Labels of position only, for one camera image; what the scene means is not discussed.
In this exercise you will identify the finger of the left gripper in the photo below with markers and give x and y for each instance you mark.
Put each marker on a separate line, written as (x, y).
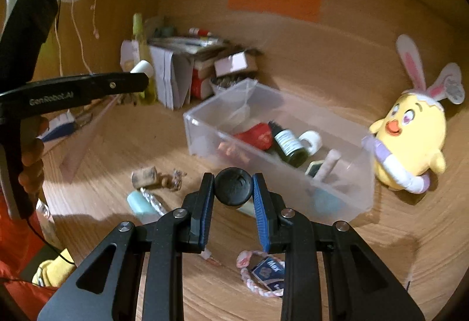
(47, 96)

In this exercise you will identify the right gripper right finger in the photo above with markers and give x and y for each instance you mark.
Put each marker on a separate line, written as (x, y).
(359, 284)

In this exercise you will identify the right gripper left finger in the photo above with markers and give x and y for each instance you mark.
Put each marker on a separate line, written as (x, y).
(106, 283)

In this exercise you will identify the white pen gold tip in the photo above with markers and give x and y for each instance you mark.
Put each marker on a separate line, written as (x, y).
(152, 200)

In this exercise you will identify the small metal trinket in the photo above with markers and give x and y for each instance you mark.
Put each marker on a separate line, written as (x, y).
(172, 181)

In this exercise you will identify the blue razor blade box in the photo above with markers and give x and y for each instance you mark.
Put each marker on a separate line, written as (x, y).
(270, 273)

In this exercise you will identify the teal tape roll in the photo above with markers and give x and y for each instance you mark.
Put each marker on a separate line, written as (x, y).
(327, 205)

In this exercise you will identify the small green floss box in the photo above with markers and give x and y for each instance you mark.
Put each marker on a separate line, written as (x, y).
(314, 167)

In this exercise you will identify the beige lipstick tube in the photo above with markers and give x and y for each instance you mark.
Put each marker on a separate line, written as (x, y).
(328, 165)

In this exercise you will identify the red tea packet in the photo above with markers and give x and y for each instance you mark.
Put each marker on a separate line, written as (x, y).
(259, 136)

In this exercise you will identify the dark green spray bottle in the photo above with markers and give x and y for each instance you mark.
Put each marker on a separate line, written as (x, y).
(287, 145)

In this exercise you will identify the pale green tube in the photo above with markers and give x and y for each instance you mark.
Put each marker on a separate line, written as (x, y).
(248, 209)

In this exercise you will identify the person left hand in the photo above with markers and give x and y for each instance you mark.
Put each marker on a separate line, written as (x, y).
(33, 175)

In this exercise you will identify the mint eraser case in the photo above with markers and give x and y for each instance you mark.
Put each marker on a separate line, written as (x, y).
(141, 208)

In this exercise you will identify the brown cork piece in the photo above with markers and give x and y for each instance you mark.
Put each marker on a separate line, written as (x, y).
(144, 177)

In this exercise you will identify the yellow green spray bottle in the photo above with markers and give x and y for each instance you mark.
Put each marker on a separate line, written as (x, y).
(143, 61)

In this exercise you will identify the clear plastic storage bin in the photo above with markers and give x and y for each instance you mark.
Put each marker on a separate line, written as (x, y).
(246, 104)

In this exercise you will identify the white folded paper box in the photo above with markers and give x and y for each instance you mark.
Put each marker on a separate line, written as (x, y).
(173, 74)

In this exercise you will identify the stack of books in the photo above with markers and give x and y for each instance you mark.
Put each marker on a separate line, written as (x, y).
(202, 52)

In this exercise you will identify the yellow chick plush toy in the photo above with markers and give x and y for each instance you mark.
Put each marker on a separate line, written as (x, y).
(407, 144)

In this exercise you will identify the red white marker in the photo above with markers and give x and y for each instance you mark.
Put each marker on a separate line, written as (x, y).
(199, 32)

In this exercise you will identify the small white cardboard box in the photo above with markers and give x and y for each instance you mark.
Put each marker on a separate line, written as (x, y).
(237, 63)

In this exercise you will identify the orange sticky note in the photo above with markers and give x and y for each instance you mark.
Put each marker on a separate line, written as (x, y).
(304, 10)

